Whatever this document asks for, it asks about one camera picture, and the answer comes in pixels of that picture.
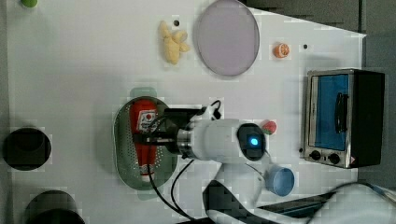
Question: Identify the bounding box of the red plush strawberry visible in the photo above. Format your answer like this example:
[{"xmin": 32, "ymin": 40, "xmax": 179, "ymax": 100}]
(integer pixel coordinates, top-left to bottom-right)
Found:
[{"xmin": 262, "ymin": 120, "xmax": 277, "ymax": 135}]

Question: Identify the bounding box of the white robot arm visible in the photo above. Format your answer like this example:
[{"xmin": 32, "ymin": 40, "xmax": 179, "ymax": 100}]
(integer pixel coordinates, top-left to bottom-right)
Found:
[{"xmin": 130, "ymin": 106, "xmax": 395, "ymax": 224}]

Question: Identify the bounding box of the blue cup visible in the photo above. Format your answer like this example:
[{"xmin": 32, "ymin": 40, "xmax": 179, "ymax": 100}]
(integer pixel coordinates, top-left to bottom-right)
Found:
[{"xmin": 265, "ymin": 165, "xmax": 295, "ymax": 197}]

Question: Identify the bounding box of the black cable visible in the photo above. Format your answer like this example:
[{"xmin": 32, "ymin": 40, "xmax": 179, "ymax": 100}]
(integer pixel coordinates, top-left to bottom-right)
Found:
[{"xmin": 146, "ymin": 116, "xmax": 200, "ymax": 222}]

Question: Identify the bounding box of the red plush ketchup bottle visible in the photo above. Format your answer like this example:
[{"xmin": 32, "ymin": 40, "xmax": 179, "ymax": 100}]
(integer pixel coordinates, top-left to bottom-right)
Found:
[{"xmin": 129, "ymin": 99, "xmax": 158, "ymax": 183}]

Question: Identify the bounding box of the orange slice toy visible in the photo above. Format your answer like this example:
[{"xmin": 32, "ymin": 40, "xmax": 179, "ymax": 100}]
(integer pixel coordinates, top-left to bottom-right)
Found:
[{"xmin": 273, "ymin": 43, "xmax": 290, "ymax": 58}]

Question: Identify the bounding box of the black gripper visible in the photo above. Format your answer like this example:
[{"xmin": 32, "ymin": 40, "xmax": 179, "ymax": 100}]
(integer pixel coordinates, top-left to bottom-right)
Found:
[{"xmin": 133, "ymin": 108, "xmax": 199, "ymax": 154}]

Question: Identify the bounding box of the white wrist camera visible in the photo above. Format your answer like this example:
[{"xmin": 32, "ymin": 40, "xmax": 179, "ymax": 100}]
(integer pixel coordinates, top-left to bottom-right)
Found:
[{"xmin": 191, "ymin": 100, "xmax": 221, "ymax": 121}]

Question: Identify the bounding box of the purple round plate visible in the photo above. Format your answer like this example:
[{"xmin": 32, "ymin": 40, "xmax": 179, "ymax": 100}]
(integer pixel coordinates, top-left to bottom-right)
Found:
[{"xmin": 194, "ymin": 0, "xmax": 260, "ymax": 77}]

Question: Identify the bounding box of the black round container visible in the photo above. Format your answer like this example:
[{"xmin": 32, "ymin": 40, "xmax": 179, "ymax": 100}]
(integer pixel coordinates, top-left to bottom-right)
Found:
[
  {"xmin": 3, "ymin": 128, "xmax": 52, "ymax": 171},
  {"xmin": 24, "ymin": 190, "xmax": 86, "ymax": 224}
]

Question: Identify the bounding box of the green round object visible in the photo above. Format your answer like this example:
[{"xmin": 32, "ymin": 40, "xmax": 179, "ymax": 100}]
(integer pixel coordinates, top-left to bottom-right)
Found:
[{"xmin": 21, "ymin": 0, "xmax": 38, "ymax": 7}]

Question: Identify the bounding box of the silver toaster oven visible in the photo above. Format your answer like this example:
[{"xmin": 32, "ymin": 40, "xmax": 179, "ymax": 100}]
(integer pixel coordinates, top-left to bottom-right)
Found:
[{"xmin": 304, "ymin": 69, "xmax": 385, "ymax": 169}]

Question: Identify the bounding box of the yellow plush banana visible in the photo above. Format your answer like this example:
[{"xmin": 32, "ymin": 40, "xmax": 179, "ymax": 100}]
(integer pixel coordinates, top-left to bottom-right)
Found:
[{"xmin": 159, "ymin": 21, "xmax": 191, "ymax": 65}]

